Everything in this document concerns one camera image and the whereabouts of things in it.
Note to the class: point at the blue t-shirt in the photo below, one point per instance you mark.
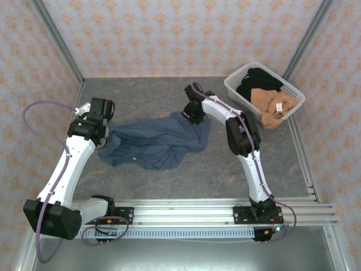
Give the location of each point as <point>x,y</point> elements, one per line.
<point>158,141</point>

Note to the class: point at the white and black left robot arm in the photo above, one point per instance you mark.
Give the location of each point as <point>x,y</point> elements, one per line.
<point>74,158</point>

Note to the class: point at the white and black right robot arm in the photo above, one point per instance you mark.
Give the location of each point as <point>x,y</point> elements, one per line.
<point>253,175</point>

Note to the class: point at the white plastic laundry basket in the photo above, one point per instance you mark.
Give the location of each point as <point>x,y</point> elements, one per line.
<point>234,84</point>

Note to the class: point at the black t-shirt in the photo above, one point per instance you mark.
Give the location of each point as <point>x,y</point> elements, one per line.
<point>259,80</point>

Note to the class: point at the tan t-shirt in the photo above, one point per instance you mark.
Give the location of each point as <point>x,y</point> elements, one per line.
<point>268,117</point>

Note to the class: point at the white garment label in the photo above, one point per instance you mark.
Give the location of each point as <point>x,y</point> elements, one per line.
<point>279,106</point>

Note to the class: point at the aluminium frame post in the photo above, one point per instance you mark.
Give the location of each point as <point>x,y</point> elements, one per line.
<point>307,39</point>
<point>59,42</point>

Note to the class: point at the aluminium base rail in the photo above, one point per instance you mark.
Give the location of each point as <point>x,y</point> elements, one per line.
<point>183,210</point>

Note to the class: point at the aluminium side rail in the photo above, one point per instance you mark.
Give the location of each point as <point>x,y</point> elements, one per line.
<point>303,158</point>

